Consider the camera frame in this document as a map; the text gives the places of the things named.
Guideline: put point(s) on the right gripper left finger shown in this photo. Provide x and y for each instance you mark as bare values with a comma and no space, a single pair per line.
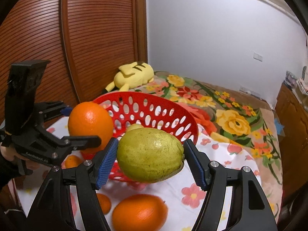
52,207

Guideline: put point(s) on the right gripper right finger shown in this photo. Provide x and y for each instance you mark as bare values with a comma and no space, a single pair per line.
249,208

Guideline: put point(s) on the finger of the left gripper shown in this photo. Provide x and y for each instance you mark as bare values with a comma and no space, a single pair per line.
60,110
72,144

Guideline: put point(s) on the small mandarin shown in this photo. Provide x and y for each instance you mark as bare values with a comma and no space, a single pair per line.
105,203
72,161

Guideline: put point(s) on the large orange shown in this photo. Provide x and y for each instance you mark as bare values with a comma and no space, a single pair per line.
91,119
140,212

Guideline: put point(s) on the yellow green guava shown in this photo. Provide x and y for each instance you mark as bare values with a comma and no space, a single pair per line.
133,127

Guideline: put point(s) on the green pear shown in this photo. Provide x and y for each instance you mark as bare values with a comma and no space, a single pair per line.
149,155

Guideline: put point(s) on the person's left hand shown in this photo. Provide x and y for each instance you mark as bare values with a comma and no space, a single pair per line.
10,154

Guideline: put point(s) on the red perforated plastic basket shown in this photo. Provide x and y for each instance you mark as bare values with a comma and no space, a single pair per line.
127,108

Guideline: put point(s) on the brown louvered wardrobe door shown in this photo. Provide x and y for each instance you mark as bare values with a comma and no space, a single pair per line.
85,42

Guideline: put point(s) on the yellow Pikachu plush toy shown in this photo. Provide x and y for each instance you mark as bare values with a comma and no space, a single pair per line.
131,76

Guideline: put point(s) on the floral bed blanket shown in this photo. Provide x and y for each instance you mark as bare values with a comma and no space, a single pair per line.
239,120

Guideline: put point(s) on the wooden sideboard cabinet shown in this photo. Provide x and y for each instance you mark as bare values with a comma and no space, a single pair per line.
293,146

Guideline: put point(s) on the white wall switch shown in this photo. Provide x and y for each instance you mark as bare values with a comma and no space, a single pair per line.
258,57

